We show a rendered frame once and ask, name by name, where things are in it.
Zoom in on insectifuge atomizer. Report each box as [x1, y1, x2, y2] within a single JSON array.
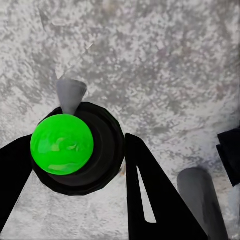
[[29, 78, 126, 196]]

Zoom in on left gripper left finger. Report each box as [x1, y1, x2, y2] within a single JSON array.
[[0, 134, 33, 234]]

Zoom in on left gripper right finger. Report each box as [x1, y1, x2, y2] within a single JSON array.
[[125, 133, 210, 240]]

